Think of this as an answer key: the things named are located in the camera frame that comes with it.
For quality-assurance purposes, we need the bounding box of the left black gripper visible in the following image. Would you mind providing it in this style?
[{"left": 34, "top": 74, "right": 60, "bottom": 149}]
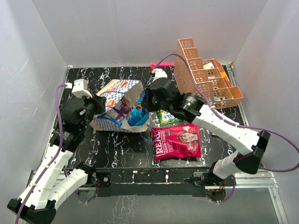
[{"left": 79, "top": 90, "right": 107, "bottom": 131}]

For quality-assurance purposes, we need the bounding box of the green yellow snack bag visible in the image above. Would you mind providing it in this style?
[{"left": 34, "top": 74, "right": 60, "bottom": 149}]
[{"left": 157, "top": 110, "right": 182, "bottom": 126}]

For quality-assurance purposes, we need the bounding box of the blue checkered paper bag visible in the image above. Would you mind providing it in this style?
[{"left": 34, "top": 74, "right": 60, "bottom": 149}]
[{"left": 90, "top": 79, "right": 150, "bottom": 133}]

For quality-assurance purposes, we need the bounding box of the blue snack bag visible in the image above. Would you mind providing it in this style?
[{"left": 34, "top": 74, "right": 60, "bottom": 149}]
[{"left": 128, "top": 90, "right": 149, "bottom": 126}]

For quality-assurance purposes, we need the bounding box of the pink REAL chips bag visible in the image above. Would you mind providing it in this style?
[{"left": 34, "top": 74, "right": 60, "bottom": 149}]
[{"left": 151, "top": 124, "right": 201, "bottom": 161}]

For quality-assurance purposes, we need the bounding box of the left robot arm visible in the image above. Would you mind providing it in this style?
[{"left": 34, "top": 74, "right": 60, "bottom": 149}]
[{"left": 7, "top": 94, "right": 106, "bottom": 224}]

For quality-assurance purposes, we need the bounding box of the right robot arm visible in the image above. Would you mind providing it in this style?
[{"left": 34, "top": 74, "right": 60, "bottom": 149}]
[{"left": 142, "top": 78, "right": 271, "bottom": 185}]

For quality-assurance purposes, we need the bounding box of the purple snack packet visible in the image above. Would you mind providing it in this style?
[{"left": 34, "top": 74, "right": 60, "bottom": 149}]
[{"left": 107, "top": 103, "right": 131, "bottom": 122}]

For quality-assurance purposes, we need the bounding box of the pink tape strip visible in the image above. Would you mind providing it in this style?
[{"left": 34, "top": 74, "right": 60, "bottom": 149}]
[{"left": 150, "top": 63, "right": 174, "bottom": 68}]

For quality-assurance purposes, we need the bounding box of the orange plastic file organizer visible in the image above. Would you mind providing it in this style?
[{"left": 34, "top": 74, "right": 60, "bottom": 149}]
[{"left": 174, "top": 38, "right": 243, "bottom": 109}]

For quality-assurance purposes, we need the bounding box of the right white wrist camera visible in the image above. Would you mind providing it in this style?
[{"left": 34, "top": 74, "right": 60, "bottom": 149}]
[{"left": 151, "top": 68, "right": 168, "bottom": 82}]

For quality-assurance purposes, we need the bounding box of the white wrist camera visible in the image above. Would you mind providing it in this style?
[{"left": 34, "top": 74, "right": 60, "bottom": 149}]
[
  {"left": 151, "top": 68, "right": 168, "bottom": 82},
  {"left": 65, "top": 79, "right": 92, "bottom": 98}
]

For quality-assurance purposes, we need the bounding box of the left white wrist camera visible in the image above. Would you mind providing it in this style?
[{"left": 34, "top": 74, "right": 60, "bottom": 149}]
[{"left": 65, "top": 79, "right": 92, "bottom": 98}]

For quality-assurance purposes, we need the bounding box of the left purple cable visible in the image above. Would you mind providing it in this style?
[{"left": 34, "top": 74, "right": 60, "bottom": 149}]
[{"left": 15, "top": 83, "right": 73, "bottom": 224}]

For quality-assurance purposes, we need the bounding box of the aluminium base frame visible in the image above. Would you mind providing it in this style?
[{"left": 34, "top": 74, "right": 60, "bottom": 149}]
[{"left": 16, "top": 63, "right": 289, "bottom": 224}]

